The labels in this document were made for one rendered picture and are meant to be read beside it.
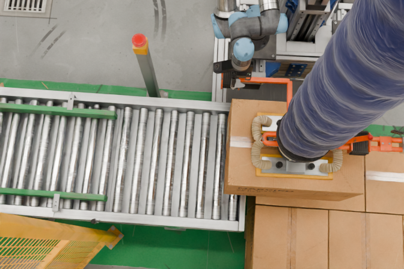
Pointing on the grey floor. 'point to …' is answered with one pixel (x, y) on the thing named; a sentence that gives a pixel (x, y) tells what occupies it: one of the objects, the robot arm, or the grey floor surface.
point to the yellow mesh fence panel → (27, 225)
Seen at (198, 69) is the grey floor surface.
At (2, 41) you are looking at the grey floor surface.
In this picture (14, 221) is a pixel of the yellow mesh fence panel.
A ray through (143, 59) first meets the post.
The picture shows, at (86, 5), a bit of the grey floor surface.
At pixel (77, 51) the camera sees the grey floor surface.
